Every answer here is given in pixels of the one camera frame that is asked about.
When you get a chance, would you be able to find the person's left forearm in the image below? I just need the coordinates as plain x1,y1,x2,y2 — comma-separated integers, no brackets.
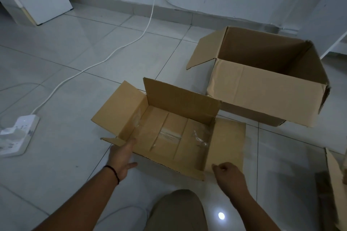
32,167,119,231

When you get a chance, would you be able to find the cardboard box with white label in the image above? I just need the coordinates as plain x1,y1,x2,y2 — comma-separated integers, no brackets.
325,147,347,231

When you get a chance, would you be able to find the person's right hand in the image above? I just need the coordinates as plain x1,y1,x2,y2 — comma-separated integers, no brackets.
211,162,249,199

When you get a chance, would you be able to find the white charger block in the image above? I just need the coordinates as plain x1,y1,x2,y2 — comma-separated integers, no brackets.
0,127,19,145

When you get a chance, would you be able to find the thin white wall cable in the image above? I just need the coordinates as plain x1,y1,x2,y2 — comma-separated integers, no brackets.
158,0,299,34

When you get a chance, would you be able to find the person's khaki trouser leg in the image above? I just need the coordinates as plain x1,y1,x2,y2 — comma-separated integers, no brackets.
143,189,209,231

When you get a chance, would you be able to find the person's right forearm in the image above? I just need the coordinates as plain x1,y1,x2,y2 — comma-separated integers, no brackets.
229,189,282,231

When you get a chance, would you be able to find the white power strip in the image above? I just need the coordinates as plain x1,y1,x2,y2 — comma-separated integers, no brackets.
0,114,40,158

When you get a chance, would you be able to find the large plain cardboard box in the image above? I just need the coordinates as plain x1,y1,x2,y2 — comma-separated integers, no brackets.
186,25,332,128

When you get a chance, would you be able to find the person's left hand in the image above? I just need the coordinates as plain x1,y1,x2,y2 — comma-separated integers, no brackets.
106,138,138,183

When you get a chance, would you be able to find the cardboard box with clear tape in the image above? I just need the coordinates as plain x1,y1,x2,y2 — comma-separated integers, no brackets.
91,77,247,182

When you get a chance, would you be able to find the white wooden desk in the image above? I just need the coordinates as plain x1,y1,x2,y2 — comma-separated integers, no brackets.
297,0,347,60

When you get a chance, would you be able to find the white floor power cable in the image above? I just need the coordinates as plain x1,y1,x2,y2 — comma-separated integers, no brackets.
30,0,160,116

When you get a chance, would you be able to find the black wristband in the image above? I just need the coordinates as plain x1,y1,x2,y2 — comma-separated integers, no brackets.
104,165,120,185

